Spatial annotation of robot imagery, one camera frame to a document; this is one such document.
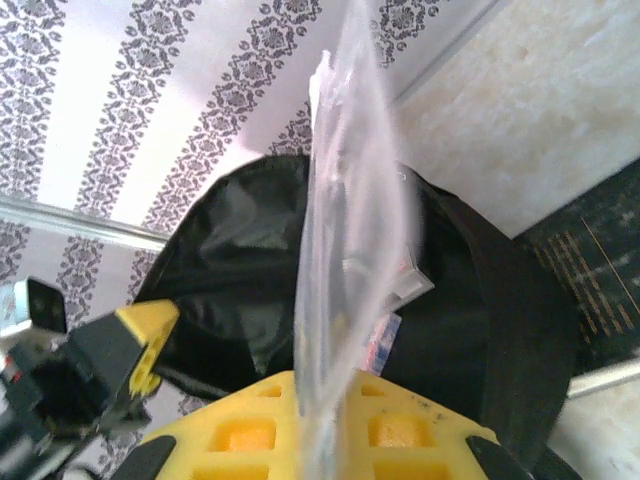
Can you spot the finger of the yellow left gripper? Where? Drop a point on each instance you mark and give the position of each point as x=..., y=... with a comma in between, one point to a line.
x=150, y=320

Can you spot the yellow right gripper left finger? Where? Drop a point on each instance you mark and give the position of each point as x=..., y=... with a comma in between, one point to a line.
x=235, y=430

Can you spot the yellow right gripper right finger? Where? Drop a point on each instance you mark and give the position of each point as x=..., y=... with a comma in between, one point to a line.
x=410, y=440

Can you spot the black backpack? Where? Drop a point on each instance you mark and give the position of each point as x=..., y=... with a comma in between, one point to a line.
x=240, y=260

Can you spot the grey pen box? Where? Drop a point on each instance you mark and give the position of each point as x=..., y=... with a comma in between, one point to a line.
x=415, y=285

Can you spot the clear plastic stationery pack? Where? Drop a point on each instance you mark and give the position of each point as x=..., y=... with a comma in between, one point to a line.
x=345, y=225

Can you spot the black book with gold pattern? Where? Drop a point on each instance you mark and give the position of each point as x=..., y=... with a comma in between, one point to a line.
x=600, y=250

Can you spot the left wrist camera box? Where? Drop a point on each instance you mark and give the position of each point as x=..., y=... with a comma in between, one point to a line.
x=45, y=305

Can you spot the aluminium frame post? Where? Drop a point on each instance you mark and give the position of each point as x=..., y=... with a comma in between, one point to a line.
x=75, y=220

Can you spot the aluminium table edge rail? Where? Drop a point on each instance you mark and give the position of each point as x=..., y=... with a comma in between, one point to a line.
x=450, y=47

